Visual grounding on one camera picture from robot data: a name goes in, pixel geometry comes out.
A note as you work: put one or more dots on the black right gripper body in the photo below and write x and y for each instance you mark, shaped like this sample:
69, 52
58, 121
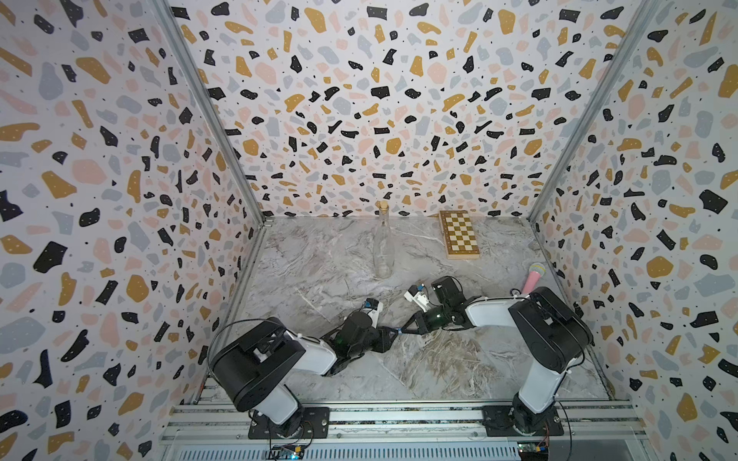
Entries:
434, 319

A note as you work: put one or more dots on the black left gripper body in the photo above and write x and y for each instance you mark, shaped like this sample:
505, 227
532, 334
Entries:
378, 342

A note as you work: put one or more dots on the clear glass bottle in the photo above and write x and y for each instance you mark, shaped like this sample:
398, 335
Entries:
383, 250

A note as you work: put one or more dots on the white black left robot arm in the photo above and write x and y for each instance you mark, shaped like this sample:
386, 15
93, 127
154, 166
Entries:
252, 368

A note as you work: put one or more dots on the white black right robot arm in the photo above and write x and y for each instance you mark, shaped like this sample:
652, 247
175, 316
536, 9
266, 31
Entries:
554, 335

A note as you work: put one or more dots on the wooden folded chessboard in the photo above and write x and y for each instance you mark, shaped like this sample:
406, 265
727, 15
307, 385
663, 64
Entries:
459, 236

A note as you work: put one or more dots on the pink toy microphone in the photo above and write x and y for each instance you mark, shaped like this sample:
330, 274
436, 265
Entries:
536, 272

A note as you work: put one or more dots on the green circuit board left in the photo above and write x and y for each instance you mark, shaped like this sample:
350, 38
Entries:
286, 453

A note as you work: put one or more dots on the green circuit board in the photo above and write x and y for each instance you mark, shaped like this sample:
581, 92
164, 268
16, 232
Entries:
533, 452
286, 453

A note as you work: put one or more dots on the green circuit board right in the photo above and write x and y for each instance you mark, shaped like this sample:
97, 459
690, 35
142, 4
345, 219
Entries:
533, 452

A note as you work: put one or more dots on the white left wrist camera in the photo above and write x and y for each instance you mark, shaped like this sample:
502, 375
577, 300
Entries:
373, 308

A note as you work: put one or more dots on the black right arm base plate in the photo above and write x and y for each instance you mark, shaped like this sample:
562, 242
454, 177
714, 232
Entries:
518, 420

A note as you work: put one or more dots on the aluminium front rail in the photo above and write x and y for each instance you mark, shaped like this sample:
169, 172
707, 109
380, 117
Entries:
411, 430

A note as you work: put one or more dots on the aluminium right corner post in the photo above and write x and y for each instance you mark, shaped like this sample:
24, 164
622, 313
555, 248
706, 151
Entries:
642, 17

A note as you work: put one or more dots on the aluminium corner post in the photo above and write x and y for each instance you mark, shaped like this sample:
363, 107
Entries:
642, 17
200, 34

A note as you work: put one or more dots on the aluminium left corner post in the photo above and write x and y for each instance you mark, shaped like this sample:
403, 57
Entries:
200, 34

